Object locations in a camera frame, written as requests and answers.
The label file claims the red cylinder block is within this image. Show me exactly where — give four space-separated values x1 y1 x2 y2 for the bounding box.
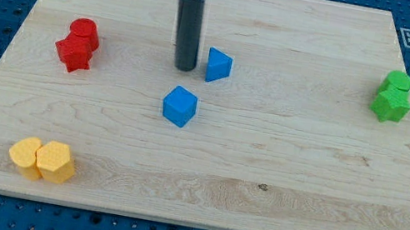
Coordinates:
69 17 99 51

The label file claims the green cylinder block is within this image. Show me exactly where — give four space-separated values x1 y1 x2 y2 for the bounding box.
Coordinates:
378 70 410 92

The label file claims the green star block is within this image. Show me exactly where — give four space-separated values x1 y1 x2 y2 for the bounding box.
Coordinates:
370 88 410 123

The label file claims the yellow hexagon block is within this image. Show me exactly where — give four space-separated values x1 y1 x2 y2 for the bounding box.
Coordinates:
36 141 75 184

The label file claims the blue cube block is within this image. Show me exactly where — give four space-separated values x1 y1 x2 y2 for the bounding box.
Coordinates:
162 86 198 128

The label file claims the blue triangle block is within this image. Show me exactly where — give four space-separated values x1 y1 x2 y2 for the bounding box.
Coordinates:
205 47 233 83

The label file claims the red star block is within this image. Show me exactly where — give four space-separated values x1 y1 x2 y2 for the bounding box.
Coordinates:
55 33 93 73

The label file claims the wooden board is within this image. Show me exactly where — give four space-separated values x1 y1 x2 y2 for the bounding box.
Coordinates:
0 0 410 230

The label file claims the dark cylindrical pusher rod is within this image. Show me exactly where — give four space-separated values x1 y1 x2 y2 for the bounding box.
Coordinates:
174 0 205 72

